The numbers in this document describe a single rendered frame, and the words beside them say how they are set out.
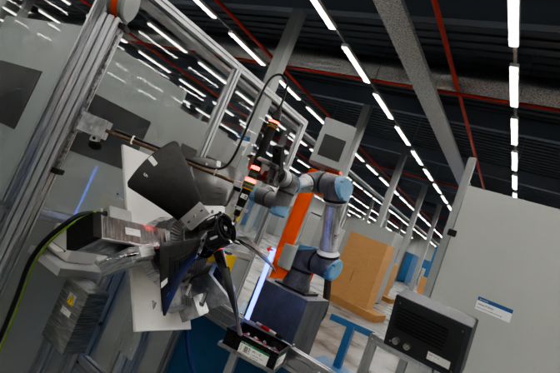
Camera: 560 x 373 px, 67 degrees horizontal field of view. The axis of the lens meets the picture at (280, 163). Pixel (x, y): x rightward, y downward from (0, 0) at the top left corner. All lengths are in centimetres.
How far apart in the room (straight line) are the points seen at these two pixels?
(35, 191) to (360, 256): 839
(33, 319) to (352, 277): 807
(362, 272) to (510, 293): 672
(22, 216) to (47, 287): 46
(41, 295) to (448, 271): 237
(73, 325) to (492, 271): 240
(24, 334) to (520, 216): 280
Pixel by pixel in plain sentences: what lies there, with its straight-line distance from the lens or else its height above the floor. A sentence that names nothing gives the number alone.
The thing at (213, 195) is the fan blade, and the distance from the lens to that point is 162.
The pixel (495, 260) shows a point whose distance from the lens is 308.
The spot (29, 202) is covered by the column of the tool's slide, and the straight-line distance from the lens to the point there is 178.
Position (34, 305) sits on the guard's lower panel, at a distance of 215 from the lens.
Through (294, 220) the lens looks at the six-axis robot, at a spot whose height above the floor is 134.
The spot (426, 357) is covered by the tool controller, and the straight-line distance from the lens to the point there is 164.
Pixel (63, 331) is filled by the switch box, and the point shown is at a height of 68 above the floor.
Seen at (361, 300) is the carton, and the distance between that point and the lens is 957.
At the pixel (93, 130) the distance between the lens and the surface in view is 170.
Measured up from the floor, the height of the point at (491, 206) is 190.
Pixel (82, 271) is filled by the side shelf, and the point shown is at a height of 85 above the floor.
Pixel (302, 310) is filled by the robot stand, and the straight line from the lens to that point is 215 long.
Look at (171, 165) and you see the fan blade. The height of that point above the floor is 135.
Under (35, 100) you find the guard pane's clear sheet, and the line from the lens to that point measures 186.
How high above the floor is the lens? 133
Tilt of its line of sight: 6 degrees up
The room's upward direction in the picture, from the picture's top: 22 degrees clockwise
